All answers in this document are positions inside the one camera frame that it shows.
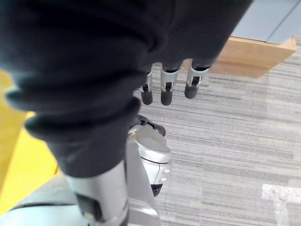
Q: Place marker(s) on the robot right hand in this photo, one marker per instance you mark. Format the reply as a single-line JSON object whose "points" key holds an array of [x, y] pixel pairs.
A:
{"points": [[70, 70]]}

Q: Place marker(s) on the yellow shelf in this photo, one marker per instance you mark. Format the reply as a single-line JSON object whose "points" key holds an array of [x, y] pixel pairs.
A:
{"points": [[21, 146]]}

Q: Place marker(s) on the brown cardboard box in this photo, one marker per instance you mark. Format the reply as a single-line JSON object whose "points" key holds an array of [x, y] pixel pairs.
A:
{"points": [[249, 56]]}

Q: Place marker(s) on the silver robot leg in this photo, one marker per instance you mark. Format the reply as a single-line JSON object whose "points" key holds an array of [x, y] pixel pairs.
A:
{"points": [[145, 169]]}

